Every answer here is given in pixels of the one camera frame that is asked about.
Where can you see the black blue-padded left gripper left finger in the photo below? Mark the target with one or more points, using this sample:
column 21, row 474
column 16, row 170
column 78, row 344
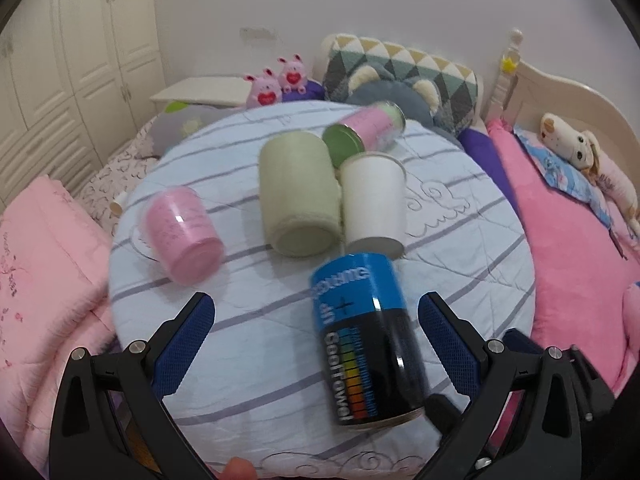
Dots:
column 87, row 441

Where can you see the grey bear plush cushion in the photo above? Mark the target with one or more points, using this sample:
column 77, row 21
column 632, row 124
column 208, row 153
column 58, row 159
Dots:
column 417, row 98

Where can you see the diamond patterned cushion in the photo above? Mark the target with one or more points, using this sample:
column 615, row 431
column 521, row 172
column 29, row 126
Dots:
column 455, row 91

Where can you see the cream wooden bed headboard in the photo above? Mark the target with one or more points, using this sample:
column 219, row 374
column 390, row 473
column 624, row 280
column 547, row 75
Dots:
column 521, row 94

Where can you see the purple pillow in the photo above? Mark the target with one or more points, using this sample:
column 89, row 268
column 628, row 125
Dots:
column 481, row 148

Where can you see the pink quilt at left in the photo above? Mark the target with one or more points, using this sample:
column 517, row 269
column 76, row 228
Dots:
column 54, row 278

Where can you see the pink pig plush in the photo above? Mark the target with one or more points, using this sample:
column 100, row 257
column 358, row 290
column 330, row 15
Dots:
column 293, row 76
column 265, row 89

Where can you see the pink blanket on bed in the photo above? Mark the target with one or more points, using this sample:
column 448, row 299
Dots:
column 580, row 275

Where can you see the white paper cup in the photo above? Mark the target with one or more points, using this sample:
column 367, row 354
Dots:
column 374, row 204

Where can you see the white bedside table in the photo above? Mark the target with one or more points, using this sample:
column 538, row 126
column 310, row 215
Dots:
column 217, row 91

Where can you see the left pink pig plush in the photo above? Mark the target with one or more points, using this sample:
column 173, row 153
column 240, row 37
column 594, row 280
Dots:
column 265, row 89

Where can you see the cream dog plush toy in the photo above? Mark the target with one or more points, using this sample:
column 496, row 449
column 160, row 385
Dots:
column 582, row 150

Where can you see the striped light blue tablecloth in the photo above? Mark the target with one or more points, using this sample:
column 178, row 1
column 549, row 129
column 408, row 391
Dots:
column 256, row 388

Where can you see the light green cup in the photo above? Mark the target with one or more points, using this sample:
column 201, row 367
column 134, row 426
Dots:
column 299, row 196

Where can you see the right pink pig plush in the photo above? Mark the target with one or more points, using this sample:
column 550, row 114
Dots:
column 293, row 76

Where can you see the white wall socket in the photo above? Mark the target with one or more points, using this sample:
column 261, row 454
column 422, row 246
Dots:
column 256, row 35

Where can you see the pink can with green lid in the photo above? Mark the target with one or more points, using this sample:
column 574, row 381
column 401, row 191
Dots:
column 371, row 128

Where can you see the blue and black metal cup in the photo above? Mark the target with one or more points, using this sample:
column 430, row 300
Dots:
column 371, row 359

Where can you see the blue cartoon pillow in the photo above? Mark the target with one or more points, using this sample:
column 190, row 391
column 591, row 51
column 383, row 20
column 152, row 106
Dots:
column 562, row 176

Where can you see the heart patterned sheet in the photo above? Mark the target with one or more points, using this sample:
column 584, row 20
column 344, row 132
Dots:
column 120, row 176

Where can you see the fingertip at bottom edge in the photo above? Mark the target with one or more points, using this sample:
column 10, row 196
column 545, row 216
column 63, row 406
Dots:
column 238, row 469

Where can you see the cream wardrobe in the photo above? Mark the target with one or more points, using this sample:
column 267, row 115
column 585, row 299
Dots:
column 77, row 78

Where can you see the grey flower cushion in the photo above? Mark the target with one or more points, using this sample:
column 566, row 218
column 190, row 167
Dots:
column 180, row 120

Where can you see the small white bottle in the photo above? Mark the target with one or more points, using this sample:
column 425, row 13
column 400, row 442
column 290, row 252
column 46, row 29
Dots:
column 118, row 203

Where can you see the pink plastic cup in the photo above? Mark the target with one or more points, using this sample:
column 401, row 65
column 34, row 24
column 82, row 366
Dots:
column 182, row 237

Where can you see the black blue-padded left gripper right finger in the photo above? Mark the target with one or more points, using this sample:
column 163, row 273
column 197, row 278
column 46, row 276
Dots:
column 533, row 413

